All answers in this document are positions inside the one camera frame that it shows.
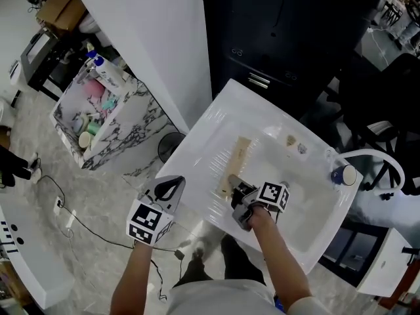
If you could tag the beige cup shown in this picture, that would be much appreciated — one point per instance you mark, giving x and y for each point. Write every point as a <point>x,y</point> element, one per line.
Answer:
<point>86,139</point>

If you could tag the black power adapter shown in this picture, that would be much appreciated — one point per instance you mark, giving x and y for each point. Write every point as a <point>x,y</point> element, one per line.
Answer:
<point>179,254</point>

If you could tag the person's left forearm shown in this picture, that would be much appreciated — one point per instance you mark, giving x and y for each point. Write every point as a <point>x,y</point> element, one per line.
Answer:
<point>131,281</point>

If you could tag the large cardboard box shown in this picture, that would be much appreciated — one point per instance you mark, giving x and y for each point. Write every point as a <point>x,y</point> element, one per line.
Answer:
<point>59,5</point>

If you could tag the marble pattern cabinet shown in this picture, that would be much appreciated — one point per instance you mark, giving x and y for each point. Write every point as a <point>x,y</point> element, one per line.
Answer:
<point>131,136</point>

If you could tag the white counter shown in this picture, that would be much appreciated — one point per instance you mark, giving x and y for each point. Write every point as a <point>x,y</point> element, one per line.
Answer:
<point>29,261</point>

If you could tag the white toilet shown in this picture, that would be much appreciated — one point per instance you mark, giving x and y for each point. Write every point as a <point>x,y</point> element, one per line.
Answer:
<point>88,23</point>

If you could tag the person's right forearm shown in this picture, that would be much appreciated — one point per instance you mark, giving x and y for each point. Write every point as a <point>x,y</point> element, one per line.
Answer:
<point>282,267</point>

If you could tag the person's grey shirt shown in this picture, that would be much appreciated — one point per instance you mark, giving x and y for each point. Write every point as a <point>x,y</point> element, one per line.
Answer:
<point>223,299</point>

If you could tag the white curved faucet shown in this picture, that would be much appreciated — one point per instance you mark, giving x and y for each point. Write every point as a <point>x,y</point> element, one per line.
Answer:
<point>387,157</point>

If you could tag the black table white top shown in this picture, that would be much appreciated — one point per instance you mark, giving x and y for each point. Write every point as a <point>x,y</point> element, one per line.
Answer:
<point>36,51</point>

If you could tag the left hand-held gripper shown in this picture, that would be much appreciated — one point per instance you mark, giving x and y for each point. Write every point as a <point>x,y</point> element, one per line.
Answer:
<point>149,222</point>

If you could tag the green cup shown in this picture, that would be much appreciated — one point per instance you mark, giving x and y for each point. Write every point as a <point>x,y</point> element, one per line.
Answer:
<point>94,128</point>

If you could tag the person's black trousers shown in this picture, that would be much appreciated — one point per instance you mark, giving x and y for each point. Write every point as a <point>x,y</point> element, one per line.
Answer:
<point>236,261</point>

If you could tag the tan scraper board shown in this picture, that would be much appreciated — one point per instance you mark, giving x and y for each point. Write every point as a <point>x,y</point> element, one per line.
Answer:
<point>238,159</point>

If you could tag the white power strip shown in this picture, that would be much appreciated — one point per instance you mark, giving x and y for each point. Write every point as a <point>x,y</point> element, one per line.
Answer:
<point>57,205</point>

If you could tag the person's right hand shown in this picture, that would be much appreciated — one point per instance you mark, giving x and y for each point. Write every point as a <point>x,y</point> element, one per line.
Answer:
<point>259,217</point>

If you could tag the black faucet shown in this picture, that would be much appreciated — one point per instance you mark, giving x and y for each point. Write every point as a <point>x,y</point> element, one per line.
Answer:
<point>411,250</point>

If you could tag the white pump bottle blue cap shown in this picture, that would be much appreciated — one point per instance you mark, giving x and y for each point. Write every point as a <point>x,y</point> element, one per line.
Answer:
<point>105,71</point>

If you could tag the pink bath item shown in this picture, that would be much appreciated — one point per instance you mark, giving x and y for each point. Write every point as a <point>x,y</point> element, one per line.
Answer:
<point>93,88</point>

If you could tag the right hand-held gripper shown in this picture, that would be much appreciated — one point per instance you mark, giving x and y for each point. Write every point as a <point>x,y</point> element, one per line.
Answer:
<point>272,195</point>

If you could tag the large black cabinet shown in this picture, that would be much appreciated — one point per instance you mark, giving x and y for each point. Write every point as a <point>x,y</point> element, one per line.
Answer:
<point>279,28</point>

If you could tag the teal bath item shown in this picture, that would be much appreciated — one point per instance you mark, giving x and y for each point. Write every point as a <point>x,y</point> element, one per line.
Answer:
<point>110,103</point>

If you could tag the black mesh office chair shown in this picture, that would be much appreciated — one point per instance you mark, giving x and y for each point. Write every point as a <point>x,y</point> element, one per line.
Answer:
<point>384,103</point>

